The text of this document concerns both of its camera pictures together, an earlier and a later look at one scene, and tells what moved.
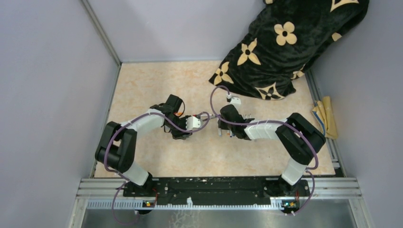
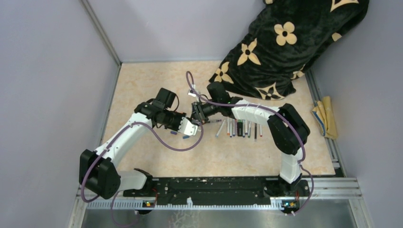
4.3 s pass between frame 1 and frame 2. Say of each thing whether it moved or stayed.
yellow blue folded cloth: stayed
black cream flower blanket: stayed
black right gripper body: moved
